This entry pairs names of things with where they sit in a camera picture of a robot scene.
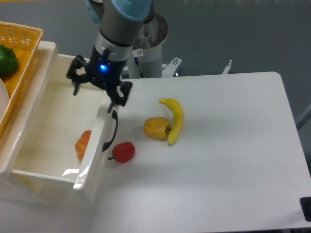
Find white plate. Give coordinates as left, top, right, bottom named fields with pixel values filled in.
left=0, top=80, right=9, bottom=119

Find black cable on pedestal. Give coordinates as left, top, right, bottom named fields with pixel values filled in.
left=131, top=43, right=145, bottom=79

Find yellow banana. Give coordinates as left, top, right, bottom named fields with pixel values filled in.
left=158, top=98, right=184, bottom=146

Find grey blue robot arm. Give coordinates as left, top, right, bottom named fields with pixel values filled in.
left=66, top=0, right=153, bottom=112

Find yellow woven basket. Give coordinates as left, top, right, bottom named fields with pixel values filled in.
left=0, top=21, right=43, bottom=134

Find white open upper drawer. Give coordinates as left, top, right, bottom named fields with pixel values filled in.
left=10, top=54, right=119, bottom=203

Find black object at table edge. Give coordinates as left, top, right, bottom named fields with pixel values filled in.
left=300, top=197, right=311, bottom=222

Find red bell pepper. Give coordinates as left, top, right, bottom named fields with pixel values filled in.
left=108, top=142, right=136, bottom=163

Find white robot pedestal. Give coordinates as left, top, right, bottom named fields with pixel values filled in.
left=127, top=11, right=168, bottom=79

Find round knotted bread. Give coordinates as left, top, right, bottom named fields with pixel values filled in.
left=75, top=130, right=92, bottom=161

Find white drawer cabinet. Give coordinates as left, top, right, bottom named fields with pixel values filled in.
left=0, top=40, right=98, bottom=207

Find black drawer handle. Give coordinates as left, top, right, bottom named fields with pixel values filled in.
left=102, top=110, right=119, bottom=152

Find orange bell pepper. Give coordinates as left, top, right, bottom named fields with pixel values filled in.
left=143, top=116, right=171, bottom=140

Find green bell pepper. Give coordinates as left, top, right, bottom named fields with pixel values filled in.
left=0, top=45, right=19, bottom=77

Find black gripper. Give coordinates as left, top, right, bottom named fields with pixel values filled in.
left=66, top=48, right=133, bottom=113

